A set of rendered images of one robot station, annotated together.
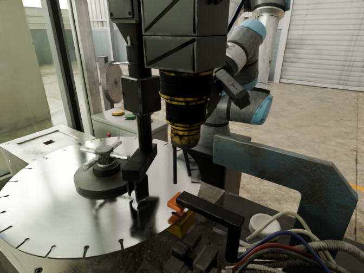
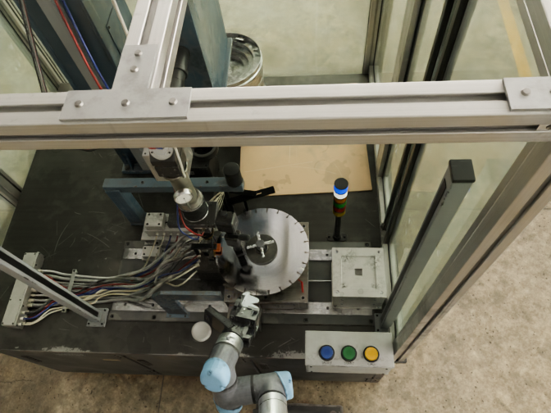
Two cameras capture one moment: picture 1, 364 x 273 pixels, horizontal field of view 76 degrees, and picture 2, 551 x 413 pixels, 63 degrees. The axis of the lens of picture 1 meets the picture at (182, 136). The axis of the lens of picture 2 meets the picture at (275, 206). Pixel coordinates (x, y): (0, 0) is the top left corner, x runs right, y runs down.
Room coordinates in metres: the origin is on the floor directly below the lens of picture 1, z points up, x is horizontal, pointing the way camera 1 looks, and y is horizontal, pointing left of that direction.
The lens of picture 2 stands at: (0.97, -0.05, 2.39)
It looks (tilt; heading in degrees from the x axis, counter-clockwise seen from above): 61 degrees down; 157
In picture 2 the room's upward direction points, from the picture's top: 10 degrees counter-clockwise
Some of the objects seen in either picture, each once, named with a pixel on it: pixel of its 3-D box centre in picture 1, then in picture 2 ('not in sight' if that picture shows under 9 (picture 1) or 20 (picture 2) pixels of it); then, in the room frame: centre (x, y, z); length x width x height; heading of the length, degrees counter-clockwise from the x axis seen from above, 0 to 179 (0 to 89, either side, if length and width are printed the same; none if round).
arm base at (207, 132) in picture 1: (214, 129); not in sight; (0.91, -0.14, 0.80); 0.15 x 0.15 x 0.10
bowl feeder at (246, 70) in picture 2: not in sight; (231, 89); (-0.39, 0.42, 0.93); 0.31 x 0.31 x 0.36
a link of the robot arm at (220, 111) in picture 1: (218, 103); not in sight; (0.91, -0.14, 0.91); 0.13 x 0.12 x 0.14; 64
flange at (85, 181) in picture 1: (106, 169); (261, 247); (0.35, 0.13, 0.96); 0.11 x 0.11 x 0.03
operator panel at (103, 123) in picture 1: (130, 137); (347, 353); (0.78, 0.19, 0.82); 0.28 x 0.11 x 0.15; 55
